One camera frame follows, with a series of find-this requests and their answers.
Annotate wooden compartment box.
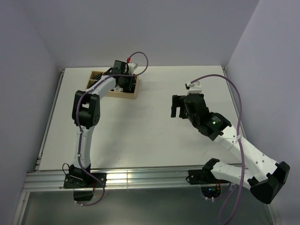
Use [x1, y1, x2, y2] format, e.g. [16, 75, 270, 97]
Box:
[86, 71, 139, 99]

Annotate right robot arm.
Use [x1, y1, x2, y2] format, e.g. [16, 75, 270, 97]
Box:
[171, 93, 290, 204]

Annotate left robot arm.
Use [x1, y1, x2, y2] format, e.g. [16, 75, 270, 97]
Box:
[68, 72, 137, 187]

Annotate black striped rolled socks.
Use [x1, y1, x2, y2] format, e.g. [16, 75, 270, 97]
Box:
[90, 73, 102, 80]

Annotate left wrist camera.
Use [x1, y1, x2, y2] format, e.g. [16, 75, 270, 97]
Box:
[112, 60, 139, 75]

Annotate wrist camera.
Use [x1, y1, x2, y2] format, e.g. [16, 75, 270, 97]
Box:
[185, 81, 202, 95]
[112, 60, 139, 75]

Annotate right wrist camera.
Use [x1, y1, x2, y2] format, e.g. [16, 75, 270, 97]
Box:
[185, 81, 202, 95]

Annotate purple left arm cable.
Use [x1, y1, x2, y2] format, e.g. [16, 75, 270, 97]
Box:
[76, 51, 150, 207]

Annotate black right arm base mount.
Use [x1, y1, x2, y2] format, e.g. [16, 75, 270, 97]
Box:
[186, 169, 229, 185]

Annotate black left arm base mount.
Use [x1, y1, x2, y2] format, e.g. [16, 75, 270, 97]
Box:
[63, 172, 107, 189]

